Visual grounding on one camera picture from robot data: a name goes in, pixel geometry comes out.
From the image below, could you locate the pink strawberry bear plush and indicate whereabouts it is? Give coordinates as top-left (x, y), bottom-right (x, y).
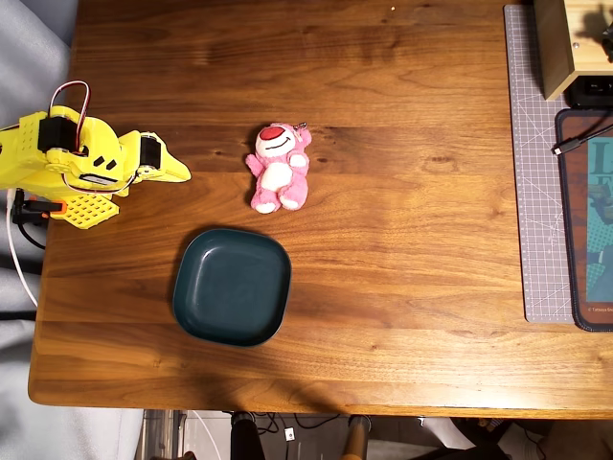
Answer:
top-left (244, 122), bottom-right (313, 215)

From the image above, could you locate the black device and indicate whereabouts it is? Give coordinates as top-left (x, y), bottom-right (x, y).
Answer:
top-left (564, 75), bottom-right (613, 109)

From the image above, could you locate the white power cable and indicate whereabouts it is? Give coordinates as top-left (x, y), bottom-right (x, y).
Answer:
top-left (5, 189), bottom-right (39, 308)

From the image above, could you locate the grey cutting mat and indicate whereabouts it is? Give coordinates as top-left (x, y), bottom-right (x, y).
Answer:
top-left (502, 3), bottom-right (576, 325)

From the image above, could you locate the black usb cable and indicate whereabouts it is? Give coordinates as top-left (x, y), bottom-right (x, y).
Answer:
top-left (550, 123), bottom-right (613, 157)

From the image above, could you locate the red white black servo cable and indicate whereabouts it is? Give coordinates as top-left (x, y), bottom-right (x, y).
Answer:
top-left (60, 171), bottom-right (141, 196)
top-left (49, 80), bottom-right (92, 145)

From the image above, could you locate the dark green square bin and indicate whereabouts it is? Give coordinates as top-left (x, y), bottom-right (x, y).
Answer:
top-left (171, 227), bottom-right (293, 349)

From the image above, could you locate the light wooden box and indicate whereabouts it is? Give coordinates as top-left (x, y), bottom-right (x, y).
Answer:
top-left (534, 0), bottom-right (613, 102)

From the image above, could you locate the orange black table clamp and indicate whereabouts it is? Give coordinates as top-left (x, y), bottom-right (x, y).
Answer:
top-left (11, 189), bottom-right (68, 226)

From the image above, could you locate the yellow gripper black servo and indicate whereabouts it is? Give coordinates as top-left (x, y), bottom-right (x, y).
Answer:
top-left (117, 130), bottom-right (193, 198)

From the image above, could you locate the printed mouse pad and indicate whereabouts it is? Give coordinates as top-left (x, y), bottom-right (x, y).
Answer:
top-left (554, 107), bottom-right (613, 333)

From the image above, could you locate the black power cable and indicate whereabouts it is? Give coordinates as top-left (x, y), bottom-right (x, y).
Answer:
top-left (16, 218), bottom-right (48, 250)

